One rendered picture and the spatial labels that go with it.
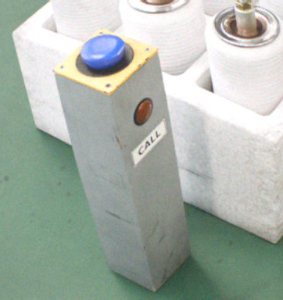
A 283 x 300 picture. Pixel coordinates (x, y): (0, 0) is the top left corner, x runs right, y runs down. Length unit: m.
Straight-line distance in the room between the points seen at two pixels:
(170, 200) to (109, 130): 0.15
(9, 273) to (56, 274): 0.06
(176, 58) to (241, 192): 0.17
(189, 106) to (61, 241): 0.25
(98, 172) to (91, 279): 0.20
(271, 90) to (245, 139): 0.06
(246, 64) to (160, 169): 0.14
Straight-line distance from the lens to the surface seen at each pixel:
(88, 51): 0.79
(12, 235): 1.09
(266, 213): 0.99
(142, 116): 0.81
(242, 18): 0.90
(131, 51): 0.80
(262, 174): 0.94
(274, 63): 0.90
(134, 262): 0.97
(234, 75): 0.91
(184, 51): 0.97
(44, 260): 1.06
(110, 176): 0.86
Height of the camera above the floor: 0.83
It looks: 46 degrees down
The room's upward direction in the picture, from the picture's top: 11 degrees counter-clockwise
